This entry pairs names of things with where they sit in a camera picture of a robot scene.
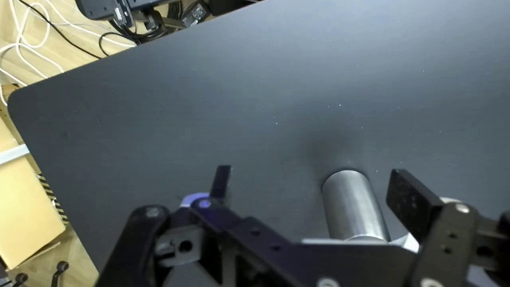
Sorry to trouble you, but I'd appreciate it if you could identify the stainless steel bottle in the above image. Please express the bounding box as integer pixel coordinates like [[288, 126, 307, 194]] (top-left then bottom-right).
[[318, 167, 393, 245]]

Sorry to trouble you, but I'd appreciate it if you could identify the black cable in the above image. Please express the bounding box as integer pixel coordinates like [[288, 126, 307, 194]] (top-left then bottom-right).
[[17, 0, 140, 60]]

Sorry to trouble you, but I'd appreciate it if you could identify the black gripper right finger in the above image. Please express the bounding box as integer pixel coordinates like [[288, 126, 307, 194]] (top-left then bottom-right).
[[384, 167, 510, 287]]

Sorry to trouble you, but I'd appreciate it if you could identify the white cable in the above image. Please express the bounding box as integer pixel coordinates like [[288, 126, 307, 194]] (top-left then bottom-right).
[[0, 0, 137, 108]]

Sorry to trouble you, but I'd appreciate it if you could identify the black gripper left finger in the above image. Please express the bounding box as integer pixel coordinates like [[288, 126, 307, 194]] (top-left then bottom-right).
[[94, 164, 299, 287]]

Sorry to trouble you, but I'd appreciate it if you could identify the cardboard box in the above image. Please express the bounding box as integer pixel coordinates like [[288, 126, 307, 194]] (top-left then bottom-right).
[[0, 113, 68, 271]]

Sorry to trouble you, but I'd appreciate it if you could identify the black power adapter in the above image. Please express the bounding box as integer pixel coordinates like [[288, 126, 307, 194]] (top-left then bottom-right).
[[74, 0, 132, 24]]

